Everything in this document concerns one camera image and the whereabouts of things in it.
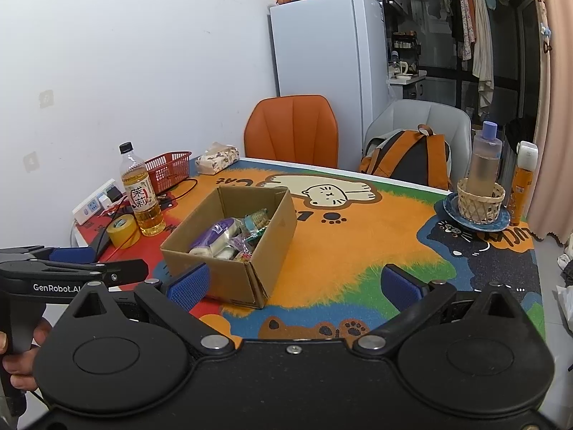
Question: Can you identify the orange chair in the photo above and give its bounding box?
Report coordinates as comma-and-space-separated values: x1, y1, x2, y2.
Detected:
244, 95, 340, 169

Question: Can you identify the black cable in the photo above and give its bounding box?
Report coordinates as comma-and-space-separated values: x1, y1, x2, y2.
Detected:
163, 178, 198, 202

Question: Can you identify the woven bamboo basket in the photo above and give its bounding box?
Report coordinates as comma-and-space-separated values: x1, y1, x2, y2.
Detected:
457, 177, 506, 225

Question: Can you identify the purple cake roll packet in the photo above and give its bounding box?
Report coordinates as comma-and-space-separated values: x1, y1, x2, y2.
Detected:
188, 218, 245, 254

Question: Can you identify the clear bottle blue cap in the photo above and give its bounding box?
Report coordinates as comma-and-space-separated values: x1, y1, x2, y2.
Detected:
468, 121, 503, 195

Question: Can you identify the white power strip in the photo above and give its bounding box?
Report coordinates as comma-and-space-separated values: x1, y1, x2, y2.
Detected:
72, 178, 119, 225

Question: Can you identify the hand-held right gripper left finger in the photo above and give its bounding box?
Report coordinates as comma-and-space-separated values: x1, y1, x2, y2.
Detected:
60, 262, 236, 354

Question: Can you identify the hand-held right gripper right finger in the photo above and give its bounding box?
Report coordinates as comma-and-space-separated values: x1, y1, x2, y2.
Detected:
351, 263, 526, 354

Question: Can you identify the person's left hand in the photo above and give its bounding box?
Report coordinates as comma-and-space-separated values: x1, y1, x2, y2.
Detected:
0, 317, 53, 391

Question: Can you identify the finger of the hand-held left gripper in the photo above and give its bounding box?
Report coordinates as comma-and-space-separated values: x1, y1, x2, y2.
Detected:
0, 245, 98, 266
85, 259, 149, 286

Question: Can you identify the grey chair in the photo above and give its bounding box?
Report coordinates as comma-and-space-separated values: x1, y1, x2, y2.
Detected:
363, 99, 473, 189

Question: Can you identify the red plastic basket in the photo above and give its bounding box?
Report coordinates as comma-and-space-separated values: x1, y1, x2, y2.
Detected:
144, 151, 193, 194

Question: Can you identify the orange and black backpack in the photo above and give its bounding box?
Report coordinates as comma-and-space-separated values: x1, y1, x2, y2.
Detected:
359, 124, 452, 190

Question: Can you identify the floral hanging garment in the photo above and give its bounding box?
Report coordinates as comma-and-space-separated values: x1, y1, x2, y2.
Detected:
457, 0, 474, 61

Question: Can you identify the pink curtain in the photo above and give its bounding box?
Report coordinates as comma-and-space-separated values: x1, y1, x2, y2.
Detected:
526, 0, 573, 245

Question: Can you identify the yellow tape roll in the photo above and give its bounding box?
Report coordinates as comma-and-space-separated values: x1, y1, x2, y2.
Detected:
106, 214, 140, 249

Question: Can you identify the blue plate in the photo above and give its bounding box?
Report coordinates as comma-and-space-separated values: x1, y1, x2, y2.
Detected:
443, 192, 511, 233

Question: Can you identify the white hanging garment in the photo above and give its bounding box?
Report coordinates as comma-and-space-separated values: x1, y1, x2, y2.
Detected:
472, 0, 494, 117

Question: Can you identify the floral tissue box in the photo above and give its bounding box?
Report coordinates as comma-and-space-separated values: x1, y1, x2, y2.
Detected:
195, 142, 241, 175

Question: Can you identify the tea bottle black cap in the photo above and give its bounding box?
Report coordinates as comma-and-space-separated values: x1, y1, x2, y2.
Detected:
119, 142, 166, 237

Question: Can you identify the orange spray can white cap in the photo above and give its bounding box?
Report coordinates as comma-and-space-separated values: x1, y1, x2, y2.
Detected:
507, 141, 539, 227

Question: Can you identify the brown cardboard box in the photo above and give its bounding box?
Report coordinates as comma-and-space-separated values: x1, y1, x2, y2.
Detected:
160, 185, 298, 310

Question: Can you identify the white refrigerator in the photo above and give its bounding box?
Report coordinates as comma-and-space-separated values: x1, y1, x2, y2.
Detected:
269, 0, 388, 137

